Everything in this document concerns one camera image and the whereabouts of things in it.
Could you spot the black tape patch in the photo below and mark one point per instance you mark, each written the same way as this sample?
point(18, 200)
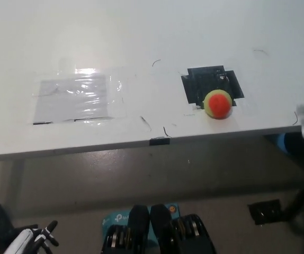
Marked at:
point(202, 84)

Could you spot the black floor socket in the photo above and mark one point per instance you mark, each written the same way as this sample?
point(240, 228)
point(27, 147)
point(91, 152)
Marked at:
point(264, 211)

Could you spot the teal tp-link box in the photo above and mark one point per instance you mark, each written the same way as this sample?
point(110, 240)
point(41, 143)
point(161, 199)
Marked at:
point(117, 218)

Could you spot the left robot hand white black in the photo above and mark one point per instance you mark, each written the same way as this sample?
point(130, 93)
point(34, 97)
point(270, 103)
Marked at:
point(26, 236)

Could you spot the blue round object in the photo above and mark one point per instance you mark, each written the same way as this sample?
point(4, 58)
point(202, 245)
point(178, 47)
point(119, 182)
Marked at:
point(284, 145)

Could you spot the clear plastic film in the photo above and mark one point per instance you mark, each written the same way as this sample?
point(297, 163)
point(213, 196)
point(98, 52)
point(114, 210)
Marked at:
point(116, 90)

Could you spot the small black tape strip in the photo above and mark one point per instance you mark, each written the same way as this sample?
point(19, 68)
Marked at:
point(159, 141)

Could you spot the orange and yellow tennis ball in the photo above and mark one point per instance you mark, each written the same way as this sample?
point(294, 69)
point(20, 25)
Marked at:
point(218, 104)

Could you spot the clear plastic taped sheet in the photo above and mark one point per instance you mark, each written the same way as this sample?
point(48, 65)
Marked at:
point(70, 103)

